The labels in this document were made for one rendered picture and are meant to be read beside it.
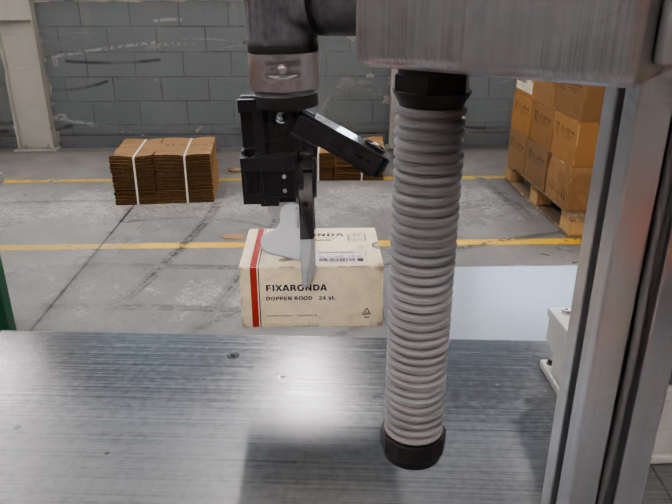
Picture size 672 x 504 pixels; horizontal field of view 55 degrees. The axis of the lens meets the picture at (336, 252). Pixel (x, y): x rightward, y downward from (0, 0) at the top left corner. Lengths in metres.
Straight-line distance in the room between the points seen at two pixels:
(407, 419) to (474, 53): 0.20
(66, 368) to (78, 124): 5.21
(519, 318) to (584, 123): 2.73
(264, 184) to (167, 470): 0.33
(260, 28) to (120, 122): 5.33
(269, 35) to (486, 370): 0.52
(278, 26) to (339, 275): 0.27
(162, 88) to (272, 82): 5.17
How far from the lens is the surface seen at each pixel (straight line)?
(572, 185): 3.79
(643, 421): 0.42
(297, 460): 0.74
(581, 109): 3.70
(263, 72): 0.69
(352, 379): 0.87
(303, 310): 0.74
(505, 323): 1.03
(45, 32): 6.07
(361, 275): 0.72
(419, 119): 0.28
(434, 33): 0.21
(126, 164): 4.32
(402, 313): 0.31
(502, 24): 0.20
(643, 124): 0.34
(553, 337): 0.89
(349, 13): 0.64
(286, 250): 0.70
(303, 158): 0.70
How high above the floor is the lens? 1.31
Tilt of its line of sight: 22 degrees down
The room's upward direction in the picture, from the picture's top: straight up
